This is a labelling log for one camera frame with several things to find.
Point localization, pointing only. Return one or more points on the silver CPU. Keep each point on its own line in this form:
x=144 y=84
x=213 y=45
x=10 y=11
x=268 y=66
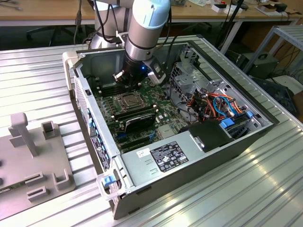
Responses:
x=131 y=100

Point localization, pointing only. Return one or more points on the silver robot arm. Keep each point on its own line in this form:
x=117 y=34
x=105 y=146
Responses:
x=146 y=23

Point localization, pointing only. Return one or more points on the CPU socket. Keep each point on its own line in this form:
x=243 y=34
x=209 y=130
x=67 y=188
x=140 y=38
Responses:
x=127 y=109

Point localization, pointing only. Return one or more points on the black RAM slot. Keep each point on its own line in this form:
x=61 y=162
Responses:
x=106 y=86
x=135 y=114
x=139 y=110
x=109 y=91

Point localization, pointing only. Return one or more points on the black graphics card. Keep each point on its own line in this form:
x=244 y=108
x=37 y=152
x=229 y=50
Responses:
x=139 y=121

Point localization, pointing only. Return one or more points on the green motherboard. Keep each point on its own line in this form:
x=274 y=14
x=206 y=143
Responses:
x=165 y=113

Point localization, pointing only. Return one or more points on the silver drive cage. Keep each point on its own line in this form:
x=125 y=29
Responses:
x=187 y=78

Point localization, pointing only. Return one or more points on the black expansion slot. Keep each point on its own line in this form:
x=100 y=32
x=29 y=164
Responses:
x=138 y=144
x=135 y=139

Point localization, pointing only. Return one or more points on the silver chipset heat sink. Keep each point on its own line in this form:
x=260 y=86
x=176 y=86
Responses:
x=166 y=131

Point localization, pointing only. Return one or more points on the silver power supply unit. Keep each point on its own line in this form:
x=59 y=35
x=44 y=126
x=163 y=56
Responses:
x=139 y=170

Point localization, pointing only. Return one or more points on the black plastic drive cover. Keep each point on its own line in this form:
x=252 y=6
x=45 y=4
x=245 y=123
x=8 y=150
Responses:
x=208 y=136

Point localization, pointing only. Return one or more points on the small white box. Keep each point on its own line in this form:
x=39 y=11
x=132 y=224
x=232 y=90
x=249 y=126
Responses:
x=217 y=8

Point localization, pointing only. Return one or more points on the hard disk in blue carrier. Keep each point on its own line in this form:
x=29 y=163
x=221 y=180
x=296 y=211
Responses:
x=226 y=124

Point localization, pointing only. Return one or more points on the blue case latch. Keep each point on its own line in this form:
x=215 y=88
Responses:
x=107 y=180

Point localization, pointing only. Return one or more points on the grey open PC case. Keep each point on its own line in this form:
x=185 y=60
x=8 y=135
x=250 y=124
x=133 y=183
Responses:
x=213 y=165

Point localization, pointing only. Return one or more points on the black equipment box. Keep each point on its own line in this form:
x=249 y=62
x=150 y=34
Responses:
x=260 y=66

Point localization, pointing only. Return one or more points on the grey parts rack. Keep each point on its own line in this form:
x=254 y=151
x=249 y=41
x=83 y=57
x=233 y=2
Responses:
x=35 y=160

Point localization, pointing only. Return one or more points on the dark plastic crate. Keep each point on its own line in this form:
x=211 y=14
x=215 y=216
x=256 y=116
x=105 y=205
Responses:
x=279 y=94

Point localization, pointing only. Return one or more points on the black power adapter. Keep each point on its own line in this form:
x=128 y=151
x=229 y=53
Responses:
x=281 y=7

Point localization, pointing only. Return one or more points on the grey metal shelf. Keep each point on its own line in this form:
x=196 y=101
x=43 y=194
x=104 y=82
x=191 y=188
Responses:
x=291 y=33

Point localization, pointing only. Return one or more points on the green RAM stick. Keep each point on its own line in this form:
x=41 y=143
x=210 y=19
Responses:
x=10 y=189

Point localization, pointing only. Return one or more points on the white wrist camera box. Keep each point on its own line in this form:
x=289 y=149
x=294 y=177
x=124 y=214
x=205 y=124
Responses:
x=157 y=72

